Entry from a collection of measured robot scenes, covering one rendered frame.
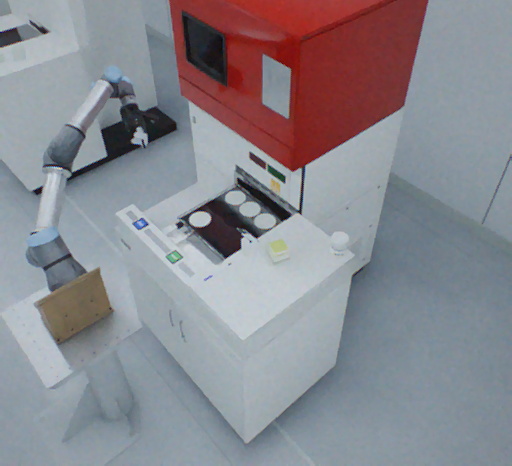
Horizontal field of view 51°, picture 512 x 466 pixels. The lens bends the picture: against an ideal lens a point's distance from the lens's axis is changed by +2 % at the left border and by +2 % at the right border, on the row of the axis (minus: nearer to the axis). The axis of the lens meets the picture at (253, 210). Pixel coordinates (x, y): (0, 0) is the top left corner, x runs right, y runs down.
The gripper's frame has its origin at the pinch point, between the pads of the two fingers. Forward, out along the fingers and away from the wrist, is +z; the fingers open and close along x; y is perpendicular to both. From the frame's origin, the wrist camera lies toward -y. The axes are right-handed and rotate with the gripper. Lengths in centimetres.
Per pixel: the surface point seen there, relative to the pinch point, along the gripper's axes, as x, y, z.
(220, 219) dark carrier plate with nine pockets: -1.1, -25.7, 41.2
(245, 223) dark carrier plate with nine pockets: 5, -34, 47
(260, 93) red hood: 56, -29, 11
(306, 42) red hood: 90, -29, 14
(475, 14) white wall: 66, -178, -30
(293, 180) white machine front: 33, -48, 40
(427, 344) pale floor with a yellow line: -25, -141, 126
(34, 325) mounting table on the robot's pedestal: -24, 57, 66
